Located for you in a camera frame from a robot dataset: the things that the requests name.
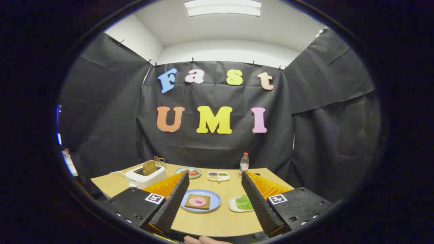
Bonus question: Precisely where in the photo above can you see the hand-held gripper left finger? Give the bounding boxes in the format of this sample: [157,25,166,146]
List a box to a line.
[102,170,190,234]

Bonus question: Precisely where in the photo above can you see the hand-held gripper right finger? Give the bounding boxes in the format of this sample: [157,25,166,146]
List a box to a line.
[241,170,334,238]

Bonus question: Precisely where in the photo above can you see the green lettuce leaf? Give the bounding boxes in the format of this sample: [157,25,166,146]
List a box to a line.
[235,195,254,210]

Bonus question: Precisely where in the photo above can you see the brown toast slice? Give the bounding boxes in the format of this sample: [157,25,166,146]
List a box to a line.
[143,160,158,176]

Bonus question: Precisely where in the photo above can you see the square bread slice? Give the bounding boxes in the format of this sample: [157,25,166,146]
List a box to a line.
[184,194,211,210]

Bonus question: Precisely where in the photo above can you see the white square plate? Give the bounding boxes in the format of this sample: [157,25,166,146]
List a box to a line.
[229,196,255,213]

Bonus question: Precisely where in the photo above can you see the pale green round plate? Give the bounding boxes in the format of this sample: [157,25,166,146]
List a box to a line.
[175,167,202,179]

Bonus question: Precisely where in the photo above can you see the white toaster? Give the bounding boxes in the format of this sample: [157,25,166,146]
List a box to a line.
[125,165,167,189]

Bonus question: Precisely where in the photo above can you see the blue round plate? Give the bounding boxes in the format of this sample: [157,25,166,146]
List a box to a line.
[180,189,222,213]

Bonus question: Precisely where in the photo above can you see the clear red-capped water bottle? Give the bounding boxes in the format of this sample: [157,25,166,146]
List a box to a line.
[239,152,250,179]

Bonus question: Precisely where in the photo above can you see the white divided spice dish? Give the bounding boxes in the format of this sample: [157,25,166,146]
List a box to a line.
[207,171,230,182]

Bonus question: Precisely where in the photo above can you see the ceiling light panel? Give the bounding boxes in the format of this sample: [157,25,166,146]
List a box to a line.
[184,0,261,17]

